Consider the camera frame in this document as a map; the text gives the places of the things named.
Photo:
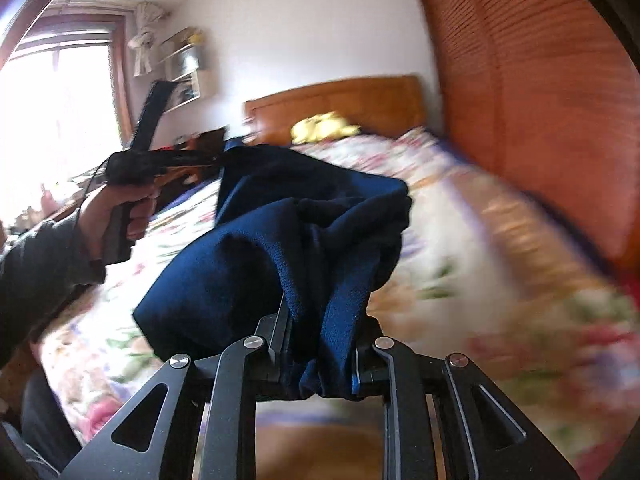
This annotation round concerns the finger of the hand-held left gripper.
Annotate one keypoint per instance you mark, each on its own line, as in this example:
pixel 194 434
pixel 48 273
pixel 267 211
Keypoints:
pixel 152 115
pixel 192 161

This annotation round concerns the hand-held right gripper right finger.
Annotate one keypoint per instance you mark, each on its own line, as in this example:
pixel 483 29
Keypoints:
pixel 367 370

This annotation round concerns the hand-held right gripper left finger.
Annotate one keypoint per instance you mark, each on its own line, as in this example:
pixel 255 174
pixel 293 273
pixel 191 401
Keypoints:
pixel 277 340

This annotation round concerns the navy blue blazer jacket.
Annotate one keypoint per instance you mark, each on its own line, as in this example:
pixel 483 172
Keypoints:
pixel 240 270

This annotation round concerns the person's left forearm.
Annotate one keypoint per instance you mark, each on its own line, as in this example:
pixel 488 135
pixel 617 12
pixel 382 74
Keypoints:
pixel 35 270

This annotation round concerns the person's left hand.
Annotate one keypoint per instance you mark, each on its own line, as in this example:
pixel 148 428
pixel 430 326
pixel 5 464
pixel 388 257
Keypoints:
pixel 95 215

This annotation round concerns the tied beige curtain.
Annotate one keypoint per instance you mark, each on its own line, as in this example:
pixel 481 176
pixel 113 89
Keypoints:
pixel 145 40

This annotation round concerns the yellow plush toy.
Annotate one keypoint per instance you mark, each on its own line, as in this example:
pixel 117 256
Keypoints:
pixel 322 127

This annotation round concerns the floral blanket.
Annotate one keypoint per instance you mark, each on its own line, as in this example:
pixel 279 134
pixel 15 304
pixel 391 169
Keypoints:
pixel 450 240

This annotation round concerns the wooden bed headboard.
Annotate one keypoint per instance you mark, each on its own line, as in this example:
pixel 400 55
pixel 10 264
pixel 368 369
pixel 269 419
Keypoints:
pixel 350 100

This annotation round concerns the person's legs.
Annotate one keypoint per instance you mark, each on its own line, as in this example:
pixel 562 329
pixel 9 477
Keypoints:
pixel 40 425

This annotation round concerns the wooden slatted wardrobe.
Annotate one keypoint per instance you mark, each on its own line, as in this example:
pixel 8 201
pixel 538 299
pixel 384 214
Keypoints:
pixel 540 85

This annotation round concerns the white wall shelf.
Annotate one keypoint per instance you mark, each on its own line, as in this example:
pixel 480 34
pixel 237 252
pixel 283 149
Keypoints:
pixel 187 70

